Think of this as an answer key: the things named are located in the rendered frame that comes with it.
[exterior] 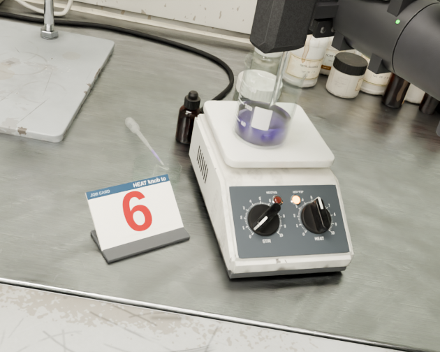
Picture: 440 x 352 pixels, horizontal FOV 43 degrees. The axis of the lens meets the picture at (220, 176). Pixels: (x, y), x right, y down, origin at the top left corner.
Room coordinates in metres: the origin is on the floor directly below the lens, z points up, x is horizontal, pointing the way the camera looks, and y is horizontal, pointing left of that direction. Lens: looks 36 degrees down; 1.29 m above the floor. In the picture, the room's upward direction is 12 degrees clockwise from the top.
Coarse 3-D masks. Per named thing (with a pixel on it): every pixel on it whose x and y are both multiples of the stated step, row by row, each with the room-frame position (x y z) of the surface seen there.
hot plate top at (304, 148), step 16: (208, 112) 0.53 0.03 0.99; (224, 112) 0.54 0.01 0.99; (304, 112) 0.58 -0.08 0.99; (224, 128) 0.51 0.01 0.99; (304, 128) 0.54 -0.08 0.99; (224, 144) 0.48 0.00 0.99; (240, 144) 0.48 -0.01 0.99; (288, 144) 0.50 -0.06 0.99; (304, 144) 0.51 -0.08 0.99; (320, 144) 0.52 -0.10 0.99; (224, 160) 0.46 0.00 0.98; (240, 160) 0.45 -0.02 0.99; (256, 160) 0.46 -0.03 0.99; (272, 160) 0.47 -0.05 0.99; (288, 160) 0.47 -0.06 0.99; (304, 160) 0.48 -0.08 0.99; (320, 160) 0.48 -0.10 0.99
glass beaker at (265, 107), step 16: (256, 48) 0.54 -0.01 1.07; (256, 64) 0.53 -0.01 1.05; (272, 64) 0.54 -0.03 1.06; (288, 64) 0.53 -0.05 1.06; (256, 80) 0.48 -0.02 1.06; (272, 80) 0.48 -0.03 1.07; (288, 80) 0.53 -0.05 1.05; (240, 96) 0.50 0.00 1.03; (256, 96) 0.48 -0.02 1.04; (272, 96) 0.48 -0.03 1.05; (288, 96) 0.48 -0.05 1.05; (240, 112) 0.49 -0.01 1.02; (256, 112) 0.48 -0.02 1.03; (272, 112) 0.48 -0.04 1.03; (288, 112) 0.49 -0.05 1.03; (240, 128) 0.49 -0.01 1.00; (256, 128) 0.48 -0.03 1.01; (272, 128) 0.48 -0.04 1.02; (288, 128) 0.50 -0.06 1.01; (256, 144) 0.48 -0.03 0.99; (272, 144) 0.48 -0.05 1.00
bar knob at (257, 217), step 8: (256, 208) 0.42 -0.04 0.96; (264, 208) 0.43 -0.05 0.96; (272, 208) 0.42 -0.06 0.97; (280, 208) 0.42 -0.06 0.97; (248, 216) 0.42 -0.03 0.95; (256, 216) 0.42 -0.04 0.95; (264, 216) 0.41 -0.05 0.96; (272, 216) 0.41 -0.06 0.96; (256, 224) 0.40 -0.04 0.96; (264, 224) 0.40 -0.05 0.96; (272, 224) 0.42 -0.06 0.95; (256, 232) 0.40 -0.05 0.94; (264, 232) 0.41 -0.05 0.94; (272, 232) 0.41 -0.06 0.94
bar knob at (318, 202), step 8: (320, 200) 0.44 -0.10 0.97; (304, 208) 0.44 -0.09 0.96; (312, 208) 0.44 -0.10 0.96; (320, 208) 0.43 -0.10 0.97; (304, 216) 0.43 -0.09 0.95; (312, 216) 0.44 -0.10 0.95; (320, 216) 0.43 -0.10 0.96; (328, 216) 0.44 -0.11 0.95; (304, 224) 0.43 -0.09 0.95; (312, 224) 0.43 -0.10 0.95; (320, 224) 0.42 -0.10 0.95; (328, 224) 0.42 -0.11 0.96; (312, 232) 0.42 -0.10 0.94; (320, 232) 0.42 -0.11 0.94
